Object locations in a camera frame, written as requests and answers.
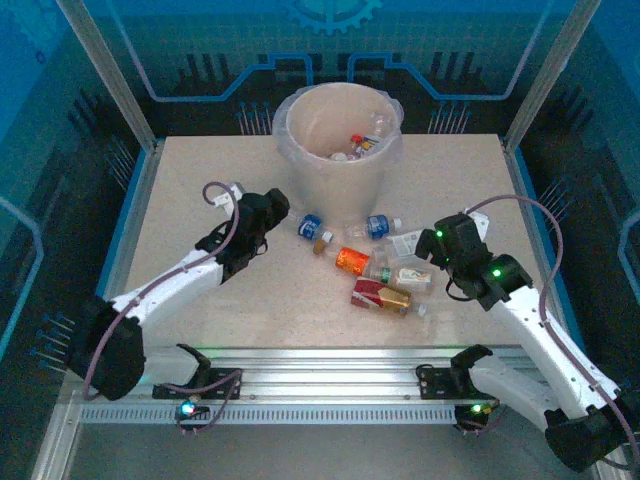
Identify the orange label bottle gold cap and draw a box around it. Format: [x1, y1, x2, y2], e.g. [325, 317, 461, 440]
[312, 241, 389, 277]

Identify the ribbed round waste bin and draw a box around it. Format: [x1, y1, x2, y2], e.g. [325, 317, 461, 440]
[272, 83, 405, 226]

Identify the clear plastic bin liner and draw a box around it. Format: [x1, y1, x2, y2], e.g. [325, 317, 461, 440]
[272, 83, 405, 174]

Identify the square clear bottle white label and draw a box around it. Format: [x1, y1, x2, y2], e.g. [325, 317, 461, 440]
[388, 228, 426, 259]

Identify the clear bottle blue label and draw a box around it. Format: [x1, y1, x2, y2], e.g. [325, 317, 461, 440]
[344, 214, 404, 241]
[288, 212, 335, 245]

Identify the green cap white label bottle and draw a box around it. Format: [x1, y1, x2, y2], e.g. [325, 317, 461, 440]
[372, 266, 435, 293]

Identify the red gold label bottle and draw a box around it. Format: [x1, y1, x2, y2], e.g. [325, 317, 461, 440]
[349, 277, 429, 319]

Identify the small lit circuit board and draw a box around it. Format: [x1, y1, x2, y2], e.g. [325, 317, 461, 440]
[457, 399, 494, 422]
[177, 397, 211, 420]

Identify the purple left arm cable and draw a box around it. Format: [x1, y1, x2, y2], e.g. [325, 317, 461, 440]
[82, 180, 245, 436]

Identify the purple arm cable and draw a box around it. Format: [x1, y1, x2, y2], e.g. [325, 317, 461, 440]
[82, 180, 245, 436]
[464, 194, 640, 471]

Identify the blue table side rail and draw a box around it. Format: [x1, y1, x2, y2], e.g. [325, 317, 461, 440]
[94, 139, 166, 301]
[502, 139, 591, 364]

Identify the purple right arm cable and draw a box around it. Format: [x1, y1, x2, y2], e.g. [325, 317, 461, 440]
[464, 194, 640, 471]

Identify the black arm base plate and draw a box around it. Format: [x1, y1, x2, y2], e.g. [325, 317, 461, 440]
[152, 367, 245, 401]
[416, 362, 474, 401]

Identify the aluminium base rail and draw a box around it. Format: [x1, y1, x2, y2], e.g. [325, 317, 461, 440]
[139, 344, 551, 409]

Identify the aluminium frame post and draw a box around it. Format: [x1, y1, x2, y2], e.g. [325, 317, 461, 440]
[501, 0, 601, 151]
[53, 0, 162, 151]

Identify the slotted cable tray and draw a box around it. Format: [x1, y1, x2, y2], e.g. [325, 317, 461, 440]
[79, 403, 464, 426]

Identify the aluminium frame beam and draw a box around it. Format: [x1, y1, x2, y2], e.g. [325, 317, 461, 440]
[29, 394, 84, 480]

